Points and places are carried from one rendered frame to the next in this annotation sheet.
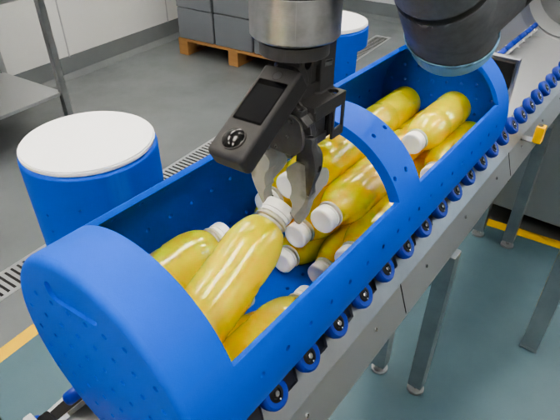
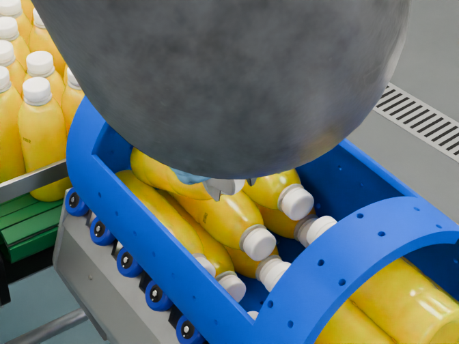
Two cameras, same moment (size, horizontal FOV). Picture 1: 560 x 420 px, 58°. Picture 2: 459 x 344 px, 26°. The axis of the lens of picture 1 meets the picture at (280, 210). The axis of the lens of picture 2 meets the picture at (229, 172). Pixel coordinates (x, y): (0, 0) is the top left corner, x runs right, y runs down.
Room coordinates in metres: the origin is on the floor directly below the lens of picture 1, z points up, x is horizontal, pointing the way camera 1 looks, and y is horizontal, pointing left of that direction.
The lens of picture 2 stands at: (0.75, -0.82, 1.90)
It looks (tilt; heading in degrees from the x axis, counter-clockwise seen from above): 39 degrees down; 108
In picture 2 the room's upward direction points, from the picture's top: straight up
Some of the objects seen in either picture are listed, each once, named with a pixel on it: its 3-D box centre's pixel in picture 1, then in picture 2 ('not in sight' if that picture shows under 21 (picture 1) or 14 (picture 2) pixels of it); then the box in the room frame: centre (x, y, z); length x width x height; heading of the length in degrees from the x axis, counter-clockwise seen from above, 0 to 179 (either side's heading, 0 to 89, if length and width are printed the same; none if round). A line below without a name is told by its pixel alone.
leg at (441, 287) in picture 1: (430, 327); not in sight; (1.07, -0.47, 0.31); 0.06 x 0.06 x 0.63; 52
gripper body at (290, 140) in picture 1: (297, 92); not in sight; (0.52, -0.02, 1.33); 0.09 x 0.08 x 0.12; 142
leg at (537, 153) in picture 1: (525, 190); not in sight; (1.85, -1.07, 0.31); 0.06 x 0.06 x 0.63; 52
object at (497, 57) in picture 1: (493, 83); not in sight; (1.34, -0.59, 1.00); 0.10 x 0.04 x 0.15; 52
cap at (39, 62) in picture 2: not in sight; (39, 61); (0.10, 0.29, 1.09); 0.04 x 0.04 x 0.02
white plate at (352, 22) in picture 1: (328, 21); not in sight; (1.84, -0.17, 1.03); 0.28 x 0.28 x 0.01
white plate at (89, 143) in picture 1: (87, 141); not in sight; (0.96, 0.41, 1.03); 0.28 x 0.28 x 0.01
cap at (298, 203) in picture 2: (221, 235); (298, 205); (0.56, 0.08, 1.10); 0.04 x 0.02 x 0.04; 52
